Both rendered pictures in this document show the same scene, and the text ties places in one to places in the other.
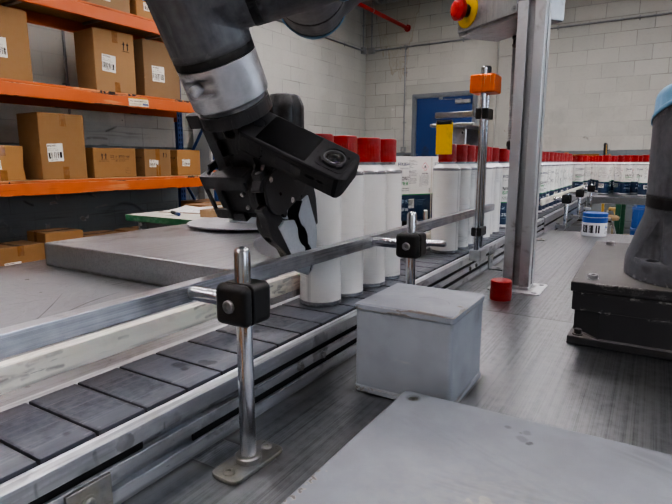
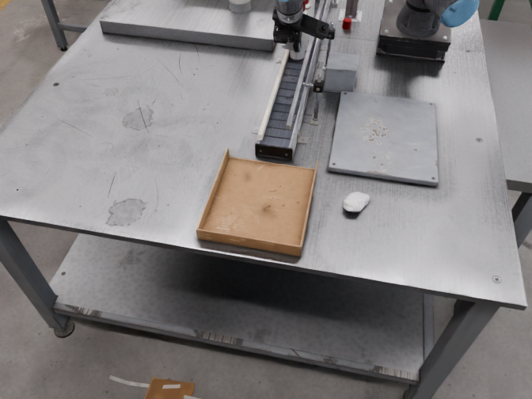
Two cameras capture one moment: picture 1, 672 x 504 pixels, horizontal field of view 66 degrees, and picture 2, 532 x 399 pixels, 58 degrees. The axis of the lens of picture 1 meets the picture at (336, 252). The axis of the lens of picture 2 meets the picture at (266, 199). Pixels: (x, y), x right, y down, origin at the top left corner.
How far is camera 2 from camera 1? 1.19 m
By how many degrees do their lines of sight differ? 42
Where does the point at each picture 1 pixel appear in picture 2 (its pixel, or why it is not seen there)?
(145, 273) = (182, 36)
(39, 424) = (279, 123)
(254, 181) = (295, 36)
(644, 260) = (403, 25)
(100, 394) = (281, 112)
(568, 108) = not seen: outside the picture
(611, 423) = (391, 89)
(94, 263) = (143, 32)
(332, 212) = not seen: hidden behind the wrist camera
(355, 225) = not seen: hidden behind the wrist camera
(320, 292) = (300, 55)
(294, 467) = (326, 118)
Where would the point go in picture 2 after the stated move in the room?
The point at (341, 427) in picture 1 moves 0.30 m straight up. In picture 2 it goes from (328, 104) to (340, 17)
